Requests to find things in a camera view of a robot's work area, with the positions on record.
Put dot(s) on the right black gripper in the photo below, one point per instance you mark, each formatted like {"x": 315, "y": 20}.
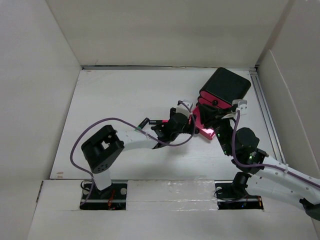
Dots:
{"x": 210, "y": 116}

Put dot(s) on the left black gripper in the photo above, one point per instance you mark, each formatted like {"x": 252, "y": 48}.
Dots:
{"x": 187, "y": 128}

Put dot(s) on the black drawer cabinet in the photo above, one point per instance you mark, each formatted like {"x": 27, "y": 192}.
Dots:
{"x": 226, "y": 85}

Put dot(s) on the pink capped black marker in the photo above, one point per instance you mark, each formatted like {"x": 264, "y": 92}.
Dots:
{"x": 157, "y": 122}

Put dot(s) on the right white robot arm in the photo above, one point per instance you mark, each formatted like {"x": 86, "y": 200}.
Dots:
{"x": 259, "y": 173}

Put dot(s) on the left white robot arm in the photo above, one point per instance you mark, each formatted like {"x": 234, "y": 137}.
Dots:
{"x": 103, "y": 148}

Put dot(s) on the pink middle drawer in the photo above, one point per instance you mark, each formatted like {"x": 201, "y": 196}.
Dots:
{"x": 212, "y": 100}

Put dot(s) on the green capped black marker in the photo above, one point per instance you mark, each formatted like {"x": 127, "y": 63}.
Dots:
{"x": 140, "y": 127}

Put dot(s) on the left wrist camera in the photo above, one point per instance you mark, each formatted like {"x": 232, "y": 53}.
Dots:
{"x": 184, "y": 107}

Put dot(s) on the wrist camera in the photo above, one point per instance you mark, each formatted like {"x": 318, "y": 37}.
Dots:
{"x": 240, "y": 106}
{"x": 184, "y": 107}

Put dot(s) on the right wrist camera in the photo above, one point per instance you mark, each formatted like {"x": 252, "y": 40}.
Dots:
{"x": 240, "y": 106}

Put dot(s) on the aluminium rail right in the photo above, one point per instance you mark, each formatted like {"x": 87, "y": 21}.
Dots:
{"x": 275, "y": 142}

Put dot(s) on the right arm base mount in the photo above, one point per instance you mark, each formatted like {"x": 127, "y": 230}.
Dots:
{"x": 232, "y": 194}

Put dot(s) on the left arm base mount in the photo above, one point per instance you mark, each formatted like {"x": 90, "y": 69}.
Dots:
{"x": 114, "y": 198}

